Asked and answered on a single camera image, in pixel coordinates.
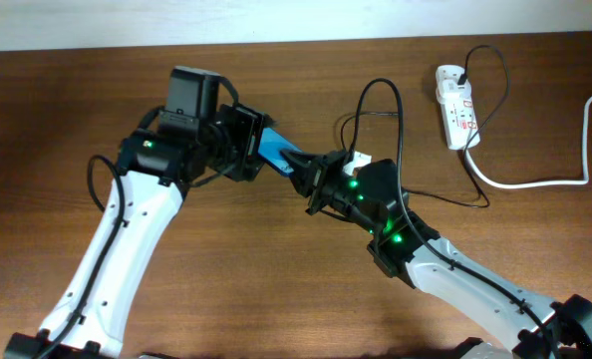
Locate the white power strip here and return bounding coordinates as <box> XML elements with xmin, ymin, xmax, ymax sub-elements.
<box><xmin>436</xmin><ymin>65</ymin><xmax>478</xmax><ymax>151</ymax></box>

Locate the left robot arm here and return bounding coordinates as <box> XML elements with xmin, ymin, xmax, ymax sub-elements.
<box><xmin>3</xmin><ymin>66</ymin><xmax>273</xmax><ymax>358</ymax></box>

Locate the white power strip cord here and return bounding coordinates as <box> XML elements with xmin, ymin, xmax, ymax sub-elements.
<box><xmin>463</xmin><ymin>89</ymin><xmax>592</xmax><ymax>190</ymax></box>

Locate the black USB charging cable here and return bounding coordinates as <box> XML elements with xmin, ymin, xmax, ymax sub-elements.
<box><xmin>339</xmin><ymin>44</ymin><xmax>511</xmax><ymax>209</ymax></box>

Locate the blue Samsung Galaxy smartphone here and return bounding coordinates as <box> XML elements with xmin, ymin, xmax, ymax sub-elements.
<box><xmin>257</xmin><ymin>128</ymin><xmax>301</xmax><ymax>177</ymax></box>

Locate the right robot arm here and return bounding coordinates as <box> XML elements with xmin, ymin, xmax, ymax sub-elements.
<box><xmin>281</xmin><ymin>150</ymin><xmax>592</xmax><ymax>358</ymax></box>

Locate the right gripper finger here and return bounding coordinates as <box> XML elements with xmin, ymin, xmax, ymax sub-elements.
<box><xmin>289</xmin><ymin>172</ymin><xmax>312</xmax><ymax>197</ymax></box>
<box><xmin>280</xmin><ymin>149</ymin><xmax>322</xmax><ymax>173</ymax></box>

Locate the white USB charger adapter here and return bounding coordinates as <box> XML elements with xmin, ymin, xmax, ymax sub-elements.
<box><xmin>436</xmin><ymin>79</ymin><xmax>471</xmax><ymax>104</ymax></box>

